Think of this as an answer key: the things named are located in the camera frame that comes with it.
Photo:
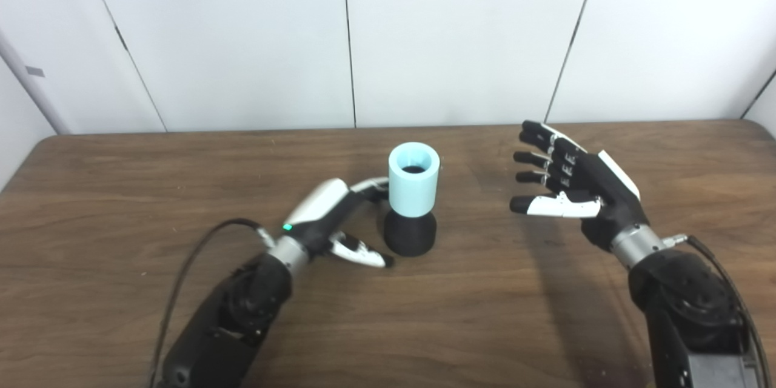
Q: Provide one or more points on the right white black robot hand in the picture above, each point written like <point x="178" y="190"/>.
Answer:
<point x="600" y="188"/>

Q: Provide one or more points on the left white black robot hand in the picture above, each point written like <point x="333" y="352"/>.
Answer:
<point x="318" y="203"/>

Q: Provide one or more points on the black flared nozzle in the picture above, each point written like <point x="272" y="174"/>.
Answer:
<point x="409" y="236"/>

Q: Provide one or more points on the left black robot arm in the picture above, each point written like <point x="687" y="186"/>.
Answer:
<point x="242" y="309"/>

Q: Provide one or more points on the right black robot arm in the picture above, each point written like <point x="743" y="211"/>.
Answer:
<point x="685" y="309"/>

